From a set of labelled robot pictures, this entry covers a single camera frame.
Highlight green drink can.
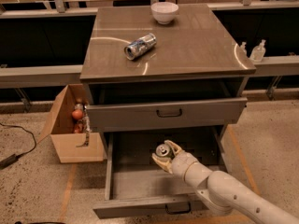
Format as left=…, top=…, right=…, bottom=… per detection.
left=156, top=144, right=173, bottom=158

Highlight small clear pump bottle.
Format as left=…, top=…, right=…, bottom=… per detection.
left=240, top=42, right=247, bottom=55

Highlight white ceramic bowl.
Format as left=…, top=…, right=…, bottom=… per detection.
left=150, top=2, right=178, bottom=24

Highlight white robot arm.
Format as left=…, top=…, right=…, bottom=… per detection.
left=152, top=140, right=299, bottom=224

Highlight cardboard box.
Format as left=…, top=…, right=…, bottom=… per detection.
left=38, top=84, right=107, bottom=163

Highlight silver blue can lying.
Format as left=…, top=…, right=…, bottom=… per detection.
left=124, top=33, right=157, bottom=61

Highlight black power cable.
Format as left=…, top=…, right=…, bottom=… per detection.
left=0, top=122, right=37, bottom=170

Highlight snack packets in box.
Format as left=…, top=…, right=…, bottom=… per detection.
left=72, top=103, right=92, bottom=147

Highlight open middle grey drawer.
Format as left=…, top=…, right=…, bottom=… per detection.
left=93, top=126, right=228, bottom=218

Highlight grey drawer cabinet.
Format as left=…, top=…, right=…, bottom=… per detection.
left=79, top=3, right=257, bottom=220

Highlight orange round fruit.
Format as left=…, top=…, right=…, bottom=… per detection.
left=72, top=109, right=83, bottom=120

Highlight clear sanitizer bottle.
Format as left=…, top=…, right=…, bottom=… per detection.
left=249, top=39, right=265, bottom=62

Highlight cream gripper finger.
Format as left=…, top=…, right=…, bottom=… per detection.
left=164, top=140, right=182, bottom=156
left=151, top=153, right=172, bottom=174

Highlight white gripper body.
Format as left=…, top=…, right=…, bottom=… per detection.
left=171, top=151, right=198, bottom=181

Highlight upper grey drawer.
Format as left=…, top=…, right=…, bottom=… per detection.
left=88, top=97, right=247, bottom=133

